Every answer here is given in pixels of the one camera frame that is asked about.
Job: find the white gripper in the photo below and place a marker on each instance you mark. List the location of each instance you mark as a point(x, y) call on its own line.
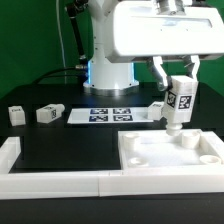
point(134, 31)

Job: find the white square tabletop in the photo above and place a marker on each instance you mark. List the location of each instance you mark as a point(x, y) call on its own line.
point(157, 149)

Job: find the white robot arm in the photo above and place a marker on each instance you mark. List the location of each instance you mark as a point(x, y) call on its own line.
point(104, 76)

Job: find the white AprilTag sheet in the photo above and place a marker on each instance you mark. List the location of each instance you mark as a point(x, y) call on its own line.
point(108, 115)

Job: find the white U-shaped fence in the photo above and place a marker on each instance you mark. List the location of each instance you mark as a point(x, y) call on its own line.
point(200, 179)

